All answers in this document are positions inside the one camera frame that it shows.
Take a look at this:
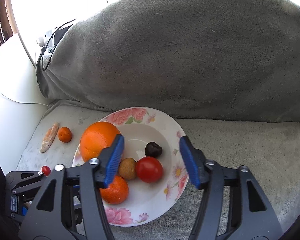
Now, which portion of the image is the white power strip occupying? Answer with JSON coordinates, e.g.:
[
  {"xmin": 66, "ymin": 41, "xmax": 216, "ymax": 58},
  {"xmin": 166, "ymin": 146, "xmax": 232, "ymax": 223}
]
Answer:
[{"xmin": 36, "ymin": 28, "xmax": 56, "ymax": 48}]

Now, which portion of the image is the large orange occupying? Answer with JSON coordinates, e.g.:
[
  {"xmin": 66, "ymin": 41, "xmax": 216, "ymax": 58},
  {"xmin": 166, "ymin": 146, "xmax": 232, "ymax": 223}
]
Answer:
[{"xmin": 79, "ymin": 121, "xmax": 121, "ymax": 162}]

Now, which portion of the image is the mandarin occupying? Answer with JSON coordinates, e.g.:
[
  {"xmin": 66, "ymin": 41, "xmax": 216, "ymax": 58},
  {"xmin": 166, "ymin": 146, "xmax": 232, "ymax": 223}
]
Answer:
[
  {"xmin": 58, "ymin": 127, "xmax": 72, "ymax": 143},
  {"xmin": 100, "ymin": 176, "xmax": 129, "ymax": 205}
]

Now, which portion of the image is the white cable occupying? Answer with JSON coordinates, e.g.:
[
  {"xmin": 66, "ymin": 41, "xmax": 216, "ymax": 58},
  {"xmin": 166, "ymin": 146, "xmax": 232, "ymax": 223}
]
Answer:
[{"xmin": 0, "ymin": 89, "xmax": 50, "ymax": 106}]

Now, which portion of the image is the grey blanket on backrest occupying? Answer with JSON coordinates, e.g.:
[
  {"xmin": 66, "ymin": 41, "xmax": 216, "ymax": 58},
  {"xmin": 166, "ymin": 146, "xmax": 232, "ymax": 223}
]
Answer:
[{"xmin": 37, "ymin": 0, "xmax": 300, "ymax": 122}]

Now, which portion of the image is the black cable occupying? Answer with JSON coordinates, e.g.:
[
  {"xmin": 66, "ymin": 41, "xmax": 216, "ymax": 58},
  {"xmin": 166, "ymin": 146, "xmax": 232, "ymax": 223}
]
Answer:
[{"xmin": 41, "ymin": 18, "xmax": 77, "ymax": 72}]

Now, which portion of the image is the floral white plate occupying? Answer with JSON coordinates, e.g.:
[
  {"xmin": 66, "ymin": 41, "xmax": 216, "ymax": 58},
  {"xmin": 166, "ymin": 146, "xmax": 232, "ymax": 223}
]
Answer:
[{"xmin": 71, "ymin": 106, "xmax": 190, "ymax": 228}]

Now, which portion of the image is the smaller red cherry tomato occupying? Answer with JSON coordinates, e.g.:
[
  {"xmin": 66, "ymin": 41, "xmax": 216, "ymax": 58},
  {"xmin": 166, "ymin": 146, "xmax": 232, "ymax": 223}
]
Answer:
[{"xmin": 41, "ymin": 165, "xmax": 51, "ymax": 176}]

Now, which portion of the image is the larger red cherry tomato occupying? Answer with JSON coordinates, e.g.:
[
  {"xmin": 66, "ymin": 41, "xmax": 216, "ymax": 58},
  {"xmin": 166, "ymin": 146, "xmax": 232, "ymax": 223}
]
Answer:
[{"xmin": 135, "ymin": 157, "xmax": 164, "ymax": 183}]

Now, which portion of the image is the dark plum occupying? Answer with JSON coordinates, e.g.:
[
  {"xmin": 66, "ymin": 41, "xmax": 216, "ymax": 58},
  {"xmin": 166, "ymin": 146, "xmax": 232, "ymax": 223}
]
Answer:
[{"xmin": 145, "ymin": 142, "xmax": 163, "ymax": 158}]

